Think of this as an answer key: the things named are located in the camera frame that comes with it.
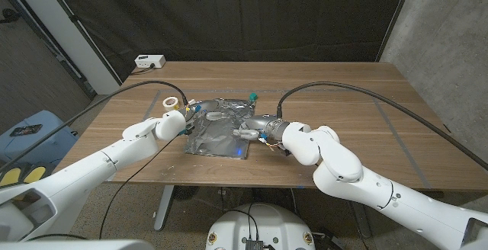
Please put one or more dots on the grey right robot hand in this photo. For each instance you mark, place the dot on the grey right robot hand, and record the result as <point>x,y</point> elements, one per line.
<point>263,126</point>

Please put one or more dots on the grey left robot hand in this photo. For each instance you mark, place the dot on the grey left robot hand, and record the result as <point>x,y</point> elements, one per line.
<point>204,109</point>

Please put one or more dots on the crinkled aluminum foil sheet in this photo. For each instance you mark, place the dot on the crinkled aluminum foil sheet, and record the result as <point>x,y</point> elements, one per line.
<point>217,135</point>

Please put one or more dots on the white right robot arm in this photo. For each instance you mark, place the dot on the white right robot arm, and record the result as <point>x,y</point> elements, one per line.
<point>362,177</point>

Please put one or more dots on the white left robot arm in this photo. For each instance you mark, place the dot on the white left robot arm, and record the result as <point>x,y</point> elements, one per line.
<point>84,177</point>

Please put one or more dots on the white tape roll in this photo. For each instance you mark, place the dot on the white tape roll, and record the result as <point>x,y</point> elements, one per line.
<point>171,103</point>

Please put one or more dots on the small green cube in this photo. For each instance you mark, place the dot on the small green cube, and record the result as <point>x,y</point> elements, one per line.
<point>252,97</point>

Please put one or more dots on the white power box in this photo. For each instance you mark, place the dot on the white power box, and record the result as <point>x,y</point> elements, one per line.
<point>149,61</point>

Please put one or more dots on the black round floor object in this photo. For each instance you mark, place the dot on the black round floor object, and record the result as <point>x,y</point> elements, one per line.
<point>185,192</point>

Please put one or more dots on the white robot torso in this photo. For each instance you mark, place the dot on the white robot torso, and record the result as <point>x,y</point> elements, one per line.
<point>263,223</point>

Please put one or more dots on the black backdrop curtain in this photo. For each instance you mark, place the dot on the black backdrop curtain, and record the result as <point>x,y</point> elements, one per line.
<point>228,13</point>

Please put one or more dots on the grey table leg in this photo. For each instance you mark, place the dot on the grey table leg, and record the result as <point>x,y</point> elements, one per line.
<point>362,219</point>
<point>164,208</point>

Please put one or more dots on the black backdrop stand pole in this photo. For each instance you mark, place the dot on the black backdrop stand pole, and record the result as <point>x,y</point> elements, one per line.
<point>78,22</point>
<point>397,13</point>

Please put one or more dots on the blue plastic container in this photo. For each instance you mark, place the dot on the blue plastic container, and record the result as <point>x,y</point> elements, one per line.
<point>34,139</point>

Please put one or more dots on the black flat device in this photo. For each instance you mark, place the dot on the black flat device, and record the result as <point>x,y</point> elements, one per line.
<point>26,130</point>

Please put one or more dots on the yellow oval pad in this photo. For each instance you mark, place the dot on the yellow oval pad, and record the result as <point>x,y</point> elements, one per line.
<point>10,175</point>
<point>35,174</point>

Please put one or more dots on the dark door frame rail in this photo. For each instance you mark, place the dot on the dark door frame rail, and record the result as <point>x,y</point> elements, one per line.
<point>72,70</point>

